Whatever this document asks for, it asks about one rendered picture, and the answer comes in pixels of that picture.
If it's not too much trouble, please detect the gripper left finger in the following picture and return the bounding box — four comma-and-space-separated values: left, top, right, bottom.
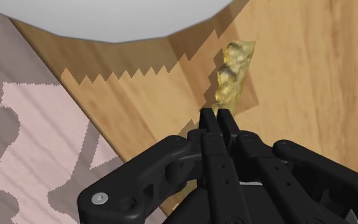
77, 107, 252, 224

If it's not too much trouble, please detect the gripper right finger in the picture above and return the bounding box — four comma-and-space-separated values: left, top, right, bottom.
217, 108, 358, 224

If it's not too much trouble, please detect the light wooden table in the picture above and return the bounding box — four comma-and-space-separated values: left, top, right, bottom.
10, 0, 358, 217

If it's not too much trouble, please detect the yellow lumpy long thing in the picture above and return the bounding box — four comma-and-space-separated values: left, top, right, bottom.
210, 40, 256, 117

